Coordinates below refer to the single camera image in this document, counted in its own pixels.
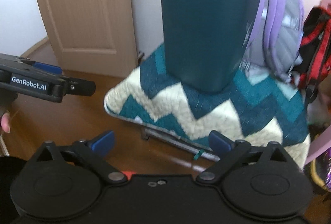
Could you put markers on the purple grey backpack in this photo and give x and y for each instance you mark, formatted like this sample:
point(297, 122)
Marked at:
point(273, 47)

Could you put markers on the metal bed frame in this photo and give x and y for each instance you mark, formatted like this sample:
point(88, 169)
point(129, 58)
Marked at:
point(178, 142)

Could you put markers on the person's left hand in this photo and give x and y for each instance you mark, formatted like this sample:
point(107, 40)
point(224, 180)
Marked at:
point(5, 122)

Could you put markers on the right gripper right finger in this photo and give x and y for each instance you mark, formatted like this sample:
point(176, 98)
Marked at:
point(230, 152)

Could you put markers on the teal ribbon tie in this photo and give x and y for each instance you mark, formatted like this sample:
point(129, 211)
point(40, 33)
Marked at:
point(198, 154)

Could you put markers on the dark teal trash bin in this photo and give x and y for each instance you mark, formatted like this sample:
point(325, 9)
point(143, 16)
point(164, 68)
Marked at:
point(205, 40)

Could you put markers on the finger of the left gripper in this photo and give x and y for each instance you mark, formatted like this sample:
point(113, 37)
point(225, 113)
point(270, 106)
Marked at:
point(80, 87)
point(48, 68)

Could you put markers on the light wooden door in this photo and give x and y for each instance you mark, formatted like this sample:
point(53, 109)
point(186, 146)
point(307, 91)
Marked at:
point(93, 36)

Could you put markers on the teal white zigzag blanket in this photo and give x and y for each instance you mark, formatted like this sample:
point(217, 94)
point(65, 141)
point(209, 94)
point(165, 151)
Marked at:
point(258, 109)

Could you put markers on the red black backpack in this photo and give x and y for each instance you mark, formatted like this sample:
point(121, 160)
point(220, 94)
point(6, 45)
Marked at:
point(315, 53)

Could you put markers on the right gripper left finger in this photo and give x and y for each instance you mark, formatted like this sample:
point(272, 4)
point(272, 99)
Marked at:
point(91, 153)

